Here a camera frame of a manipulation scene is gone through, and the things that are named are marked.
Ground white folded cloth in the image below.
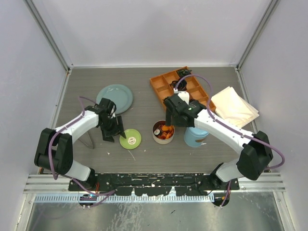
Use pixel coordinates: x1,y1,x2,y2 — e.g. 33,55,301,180
211,86,259,128

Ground rolled dark tie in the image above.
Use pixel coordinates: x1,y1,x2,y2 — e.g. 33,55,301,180
177,68,191,77
170,80,187,91

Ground blue cylindrical lunch container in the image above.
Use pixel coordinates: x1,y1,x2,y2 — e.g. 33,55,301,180
184,127,209,147

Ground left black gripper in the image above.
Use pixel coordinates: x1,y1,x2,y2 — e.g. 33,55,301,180
99,115,125,142

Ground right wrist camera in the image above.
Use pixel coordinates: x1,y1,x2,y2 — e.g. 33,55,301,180
163,91,190,113

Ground silver metal bowl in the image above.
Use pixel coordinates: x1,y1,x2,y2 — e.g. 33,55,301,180
152,128,174,144

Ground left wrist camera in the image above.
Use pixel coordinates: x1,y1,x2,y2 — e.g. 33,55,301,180
98,98,116,118

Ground blue lid with strap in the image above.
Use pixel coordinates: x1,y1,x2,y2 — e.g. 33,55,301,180
184,127,209,143

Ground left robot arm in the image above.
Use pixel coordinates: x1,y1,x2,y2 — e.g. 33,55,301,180
34,104,126,191

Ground orange wooden compartment tray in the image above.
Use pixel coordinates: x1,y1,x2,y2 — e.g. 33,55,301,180
150,66,208,110

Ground slotted cable duct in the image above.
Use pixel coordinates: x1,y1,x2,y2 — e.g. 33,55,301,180
34,193,214,204

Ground grey-blue plate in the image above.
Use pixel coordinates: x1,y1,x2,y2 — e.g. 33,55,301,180
96,84,133,115

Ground pile of food pieces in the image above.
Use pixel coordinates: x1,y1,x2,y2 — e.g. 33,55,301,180
153,120,175,140

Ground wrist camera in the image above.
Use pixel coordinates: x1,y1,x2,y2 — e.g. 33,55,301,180
163,91,190,113
98,98,116,118

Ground rolled dark tie middle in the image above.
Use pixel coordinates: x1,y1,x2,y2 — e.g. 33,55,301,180
170,80,187,91

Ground green round lid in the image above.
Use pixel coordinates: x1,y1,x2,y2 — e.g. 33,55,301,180
119,129,141,150

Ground metal tongs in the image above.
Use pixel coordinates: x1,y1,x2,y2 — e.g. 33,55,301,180
81,132,95,149

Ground rolled dark tie top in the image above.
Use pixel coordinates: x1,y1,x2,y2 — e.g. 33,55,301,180
177,68,191,77

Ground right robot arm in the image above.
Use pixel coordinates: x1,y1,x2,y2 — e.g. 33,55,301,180
164,97,273,190

